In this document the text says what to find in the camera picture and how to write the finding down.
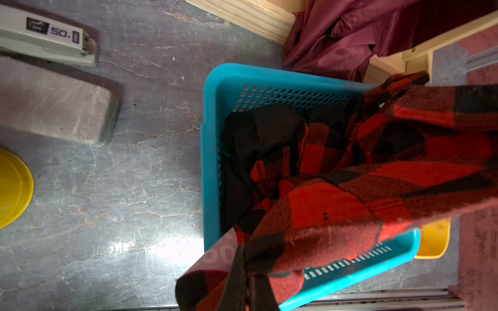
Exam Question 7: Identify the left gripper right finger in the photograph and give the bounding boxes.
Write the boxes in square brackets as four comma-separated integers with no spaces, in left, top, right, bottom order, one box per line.
[248,275,280,311]

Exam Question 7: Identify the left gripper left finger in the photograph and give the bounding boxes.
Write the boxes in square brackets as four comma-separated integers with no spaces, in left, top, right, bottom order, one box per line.
[217,246,248,311]

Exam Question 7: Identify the black long-sleeve shirt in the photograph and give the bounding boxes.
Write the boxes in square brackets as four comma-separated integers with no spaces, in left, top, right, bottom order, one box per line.
[220,105,359,236]

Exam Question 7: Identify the red black plaid shirt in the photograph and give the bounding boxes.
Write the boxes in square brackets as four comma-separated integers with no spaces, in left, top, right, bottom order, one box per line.
[175,72,497,310]

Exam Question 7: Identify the yellow plastic tray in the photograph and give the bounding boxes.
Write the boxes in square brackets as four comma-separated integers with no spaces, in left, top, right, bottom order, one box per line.
[415,218,451,260]

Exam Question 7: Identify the teal plastic basket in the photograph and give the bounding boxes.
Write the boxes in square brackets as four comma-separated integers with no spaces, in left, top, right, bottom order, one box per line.
[200,63,421,310]

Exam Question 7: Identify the yellow cup with tools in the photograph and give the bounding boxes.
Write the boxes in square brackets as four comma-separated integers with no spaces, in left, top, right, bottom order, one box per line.
[0,149,34,229]

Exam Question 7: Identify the maroon satin shirt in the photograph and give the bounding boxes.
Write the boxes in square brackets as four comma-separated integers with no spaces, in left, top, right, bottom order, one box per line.
[283,0,497,82]

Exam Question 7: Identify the wooden clothes rack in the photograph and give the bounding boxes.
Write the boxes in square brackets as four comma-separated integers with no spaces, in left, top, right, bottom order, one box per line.
[188,1,497,85]

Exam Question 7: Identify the grey metal tin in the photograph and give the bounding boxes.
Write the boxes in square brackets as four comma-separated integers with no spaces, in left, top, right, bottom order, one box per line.
[1,56,120,147]

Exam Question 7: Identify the black stapler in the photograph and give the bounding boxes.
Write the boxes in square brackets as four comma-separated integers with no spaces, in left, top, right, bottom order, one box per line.
[1,5,99,67]

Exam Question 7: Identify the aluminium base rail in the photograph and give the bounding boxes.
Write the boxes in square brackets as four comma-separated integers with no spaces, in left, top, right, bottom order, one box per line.
[298,288,466,311]

